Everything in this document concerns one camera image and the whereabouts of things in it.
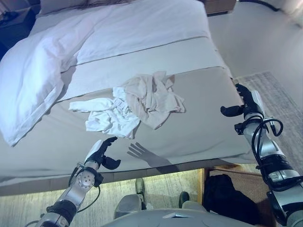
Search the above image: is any bed with beige cover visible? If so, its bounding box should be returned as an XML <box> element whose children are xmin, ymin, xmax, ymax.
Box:
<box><xmin>0</xmin><ymin>0</ymin><xmax>256</xmax><ymax>197</ymax></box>

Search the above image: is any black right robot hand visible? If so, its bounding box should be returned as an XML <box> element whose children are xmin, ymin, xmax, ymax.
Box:
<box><xmin>220</xmin><ymin>83</ymin><xmax>265</xmax><ymax>119</ymax></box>

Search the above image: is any white bed sheet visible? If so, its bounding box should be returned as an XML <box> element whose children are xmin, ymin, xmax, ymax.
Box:
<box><xmin>35</xmin><ymin>0</ymin><xmax>210</xmax><ymax>66</ymax></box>

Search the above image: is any brown wicker basket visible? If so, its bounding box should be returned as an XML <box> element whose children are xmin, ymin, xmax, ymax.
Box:
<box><xmin>196</xmin><ymin>165</ymin><xmax>277</xmax><ymax>227</ymax></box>

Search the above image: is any silver robot leg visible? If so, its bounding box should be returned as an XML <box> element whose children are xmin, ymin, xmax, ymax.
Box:
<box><xmin>178</xmin><ymin>191</ymin><xmax>206</xmax><ymax>211</ymax></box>
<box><xmin>113</xmin><ymin>177</ymin><xmax>147</xmax><ymax>220</ymax></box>

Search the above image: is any white curtain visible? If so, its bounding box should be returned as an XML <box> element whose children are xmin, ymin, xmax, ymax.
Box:
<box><xmin>279</xmin><ymin>0</ymin><xmax>303</xmax><ymax>28</ymax></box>

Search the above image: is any silver right robot leg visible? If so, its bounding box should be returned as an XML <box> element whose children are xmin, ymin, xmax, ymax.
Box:
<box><xmin>178</xmin><ymin>191</ymin><xmax>206</xmax><ymax>211</ymax></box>

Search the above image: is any dark bedside table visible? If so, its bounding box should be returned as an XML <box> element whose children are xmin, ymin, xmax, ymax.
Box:
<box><xmin>0</xmin><ymin>6</ymin><xmax>43</xmax><ymax>60</ymax></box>

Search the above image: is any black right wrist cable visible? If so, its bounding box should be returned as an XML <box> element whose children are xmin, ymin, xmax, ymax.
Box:
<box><xmin>250</xmin><ymin>118</ymin><xmax>284</xmax><ymax>166</ymax></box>

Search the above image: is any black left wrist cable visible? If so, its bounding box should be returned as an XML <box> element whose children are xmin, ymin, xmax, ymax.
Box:
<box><xmin>68</xmin><ymin>163</ymin><xmax>101</xmax><ymax>212</ymax></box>

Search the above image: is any brown wooden nightstand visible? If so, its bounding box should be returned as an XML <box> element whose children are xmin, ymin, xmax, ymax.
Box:
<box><xmin>205</xmin><ymin>0</ymin><xmax>237</xmax><ymax>17</ymax></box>

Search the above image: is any crumpled white duvet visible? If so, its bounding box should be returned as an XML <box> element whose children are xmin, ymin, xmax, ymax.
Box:
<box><xmin>0</xmin><ymin>17</ymin><xmax>95</xmax><ymax>148</ymax></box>

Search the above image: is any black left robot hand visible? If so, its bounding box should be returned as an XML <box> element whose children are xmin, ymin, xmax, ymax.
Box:
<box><xmin>84</xmin><ymin>136</ymin><xmax>121</xmax><ymax>171</ymax></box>

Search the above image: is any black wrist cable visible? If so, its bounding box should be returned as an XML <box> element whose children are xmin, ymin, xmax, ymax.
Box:
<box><xmin>250</xmin><ymin>118</ymin><xmax>284</xmax><ymax>166</ymax></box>
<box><xmin>68</xmin><ymin>163</ymin><xmax>101</xmax><ymax>212</ymax></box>

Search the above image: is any white garment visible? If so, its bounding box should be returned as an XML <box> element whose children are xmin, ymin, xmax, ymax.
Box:
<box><xmin>68</xmin><ymin>87</ymin><xmax>142</xmax><ymax>139</ymax></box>

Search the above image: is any silver left robot leg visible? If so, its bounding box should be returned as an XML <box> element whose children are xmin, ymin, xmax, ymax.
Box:
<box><xmin>113</xmin><ymin>177</ymin><xmax>147</xmax><ymax>220</ymax></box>

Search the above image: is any black garment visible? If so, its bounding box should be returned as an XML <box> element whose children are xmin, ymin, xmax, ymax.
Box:
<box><xmin>203</xmin><ymin>174</ymin><xmax>261</xmax><ymax>227</ymax></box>

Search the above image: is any plain beige pillow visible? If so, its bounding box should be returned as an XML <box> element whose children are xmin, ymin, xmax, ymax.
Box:
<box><xmin>40</xmin><ymin>0</ymin><xmax>86</xmax><ymax>14</ymax></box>

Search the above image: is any beige garment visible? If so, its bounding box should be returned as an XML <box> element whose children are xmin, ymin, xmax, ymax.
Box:
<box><xmin>123</xmin><ymin>70</ymin><xmax>187</xmax><ymax>130</ymax></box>

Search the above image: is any grey robot torso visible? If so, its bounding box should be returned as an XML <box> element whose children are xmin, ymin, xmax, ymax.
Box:
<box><xmin>104</xmin><ymin>208</ymin><xmax>258</xmax><ymax>227</ymax></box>

